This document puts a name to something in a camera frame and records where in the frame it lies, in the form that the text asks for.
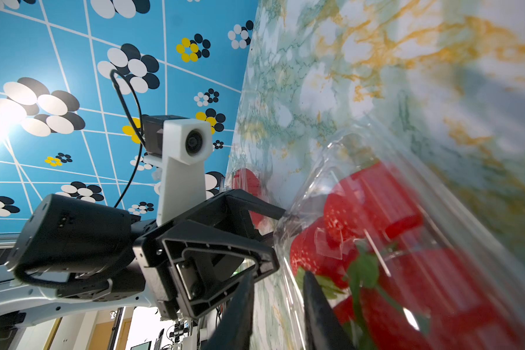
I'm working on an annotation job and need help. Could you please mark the red strawberry basket top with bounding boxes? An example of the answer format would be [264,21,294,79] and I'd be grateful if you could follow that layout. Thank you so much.
[290,217,359,292]

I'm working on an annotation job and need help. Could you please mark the red strawberry basket back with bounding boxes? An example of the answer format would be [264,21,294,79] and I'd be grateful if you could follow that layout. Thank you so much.
[332,248,525,350]

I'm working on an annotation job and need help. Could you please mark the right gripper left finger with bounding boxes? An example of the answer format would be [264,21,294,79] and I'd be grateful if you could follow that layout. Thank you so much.
[203,273,255,350]

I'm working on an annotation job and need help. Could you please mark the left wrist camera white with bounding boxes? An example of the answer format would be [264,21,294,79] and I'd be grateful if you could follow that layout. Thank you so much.
[141,115,213,226]

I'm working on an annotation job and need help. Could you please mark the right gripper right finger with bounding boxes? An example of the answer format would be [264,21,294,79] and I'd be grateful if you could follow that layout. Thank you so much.
[303,272,357,350]

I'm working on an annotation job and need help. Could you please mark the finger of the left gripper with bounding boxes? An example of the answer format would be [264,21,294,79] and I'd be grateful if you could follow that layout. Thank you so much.
[174,190,285,239]
[157,220,279,319]

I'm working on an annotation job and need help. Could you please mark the red strawberry basket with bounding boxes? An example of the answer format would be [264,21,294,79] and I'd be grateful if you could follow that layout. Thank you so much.
[324,162,424,243]
[332,248,525,350]
[290,217,359,292]

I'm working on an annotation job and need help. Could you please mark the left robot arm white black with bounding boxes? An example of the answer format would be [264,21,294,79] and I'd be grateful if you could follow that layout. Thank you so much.
[0,190,284,341]

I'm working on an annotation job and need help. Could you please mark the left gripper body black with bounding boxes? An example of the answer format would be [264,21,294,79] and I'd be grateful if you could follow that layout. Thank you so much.
[6,194,161,319]

